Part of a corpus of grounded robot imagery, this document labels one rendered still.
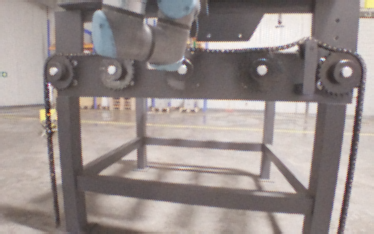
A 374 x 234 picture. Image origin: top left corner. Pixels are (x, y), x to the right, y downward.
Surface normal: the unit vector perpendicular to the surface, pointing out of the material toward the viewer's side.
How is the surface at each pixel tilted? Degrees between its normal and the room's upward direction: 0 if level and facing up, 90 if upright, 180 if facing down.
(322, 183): 90
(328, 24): 90
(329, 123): 90
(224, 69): 90
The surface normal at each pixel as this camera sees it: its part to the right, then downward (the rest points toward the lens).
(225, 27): -0.16, 0.11
